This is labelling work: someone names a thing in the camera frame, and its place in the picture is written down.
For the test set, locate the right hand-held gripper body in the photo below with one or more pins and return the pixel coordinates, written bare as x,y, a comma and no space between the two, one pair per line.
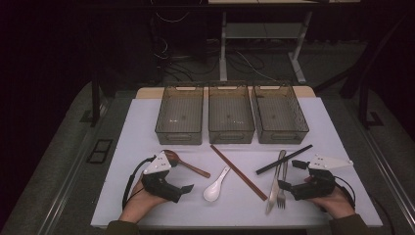
316,187

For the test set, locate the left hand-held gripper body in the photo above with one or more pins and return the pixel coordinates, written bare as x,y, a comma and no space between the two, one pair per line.
160,187

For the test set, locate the steel table knife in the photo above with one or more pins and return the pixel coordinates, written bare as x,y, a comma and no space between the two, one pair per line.
274,189

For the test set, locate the steel fork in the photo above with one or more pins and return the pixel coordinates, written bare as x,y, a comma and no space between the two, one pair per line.
282,199

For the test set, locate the black chopstick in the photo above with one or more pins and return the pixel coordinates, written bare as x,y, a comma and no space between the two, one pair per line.
284,159

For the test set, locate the brown wooden spoon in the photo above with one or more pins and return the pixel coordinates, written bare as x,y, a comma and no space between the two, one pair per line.
193,169

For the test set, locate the white ceramic spoon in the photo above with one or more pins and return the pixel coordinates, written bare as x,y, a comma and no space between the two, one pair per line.
212,193

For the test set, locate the smoky clear plastic bin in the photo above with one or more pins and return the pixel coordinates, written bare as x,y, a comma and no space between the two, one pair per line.
231,114
179,114
280,114

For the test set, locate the person's right hand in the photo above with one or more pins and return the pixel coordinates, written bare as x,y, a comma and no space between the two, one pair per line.
337,204

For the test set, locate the person's left hand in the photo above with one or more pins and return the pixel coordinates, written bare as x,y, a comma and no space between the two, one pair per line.
138,205

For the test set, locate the white table cover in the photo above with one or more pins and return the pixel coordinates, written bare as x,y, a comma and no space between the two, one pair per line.
228,213

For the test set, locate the black metal stand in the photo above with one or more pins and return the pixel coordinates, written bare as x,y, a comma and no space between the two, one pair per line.
363,104
95,98

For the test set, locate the white metal desk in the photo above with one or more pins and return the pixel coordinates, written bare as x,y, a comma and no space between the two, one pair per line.
222,49

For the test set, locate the metal floor rail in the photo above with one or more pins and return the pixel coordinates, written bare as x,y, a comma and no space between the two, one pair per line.
70,181
388,176

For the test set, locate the black rectangular floor frame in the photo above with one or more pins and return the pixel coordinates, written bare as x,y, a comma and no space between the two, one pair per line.
89,158

